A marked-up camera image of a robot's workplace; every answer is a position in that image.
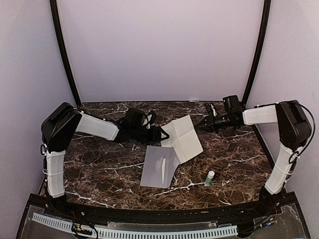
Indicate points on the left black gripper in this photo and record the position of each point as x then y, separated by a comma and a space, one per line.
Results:
156, 138

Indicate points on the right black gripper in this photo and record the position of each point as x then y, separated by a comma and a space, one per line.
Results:
210, 124

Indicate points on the beige letter paper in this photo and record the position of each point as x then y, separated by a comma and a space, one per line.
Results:
163, 170

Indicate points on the grey envelope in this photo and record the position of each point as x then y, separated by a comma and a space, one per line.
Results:
151, 174

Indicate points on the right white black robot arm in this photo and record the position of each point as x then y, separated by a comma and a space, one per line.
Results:
295, 131

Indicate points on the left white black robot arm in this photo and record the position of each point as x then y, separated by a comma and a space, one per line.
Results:
58, 130

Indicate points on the green glue stick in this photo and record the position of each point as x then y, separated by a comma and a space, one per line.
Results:
209, 177

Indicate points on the small circuit board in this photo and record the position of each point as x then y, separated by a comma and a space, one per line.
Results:
79, 230

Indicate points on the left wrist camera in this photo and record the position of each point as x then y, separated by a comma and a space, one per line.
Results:
149, 119

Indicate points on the right black frame post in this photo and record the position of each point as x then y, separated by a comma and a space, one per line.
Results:
258, 51

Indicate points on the black frame post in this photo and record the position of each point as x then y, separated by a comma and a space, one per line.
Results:
63, 51
258, 51

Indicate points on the white slotted cable duct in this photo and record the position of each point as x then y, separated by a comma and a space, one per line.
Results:
142, 231

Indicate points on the black front rail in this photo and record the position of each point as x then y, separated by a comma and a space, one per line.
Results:
240, 213

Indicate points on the left black frame post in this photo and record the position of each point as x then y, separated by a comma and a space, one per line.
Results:
63, 51

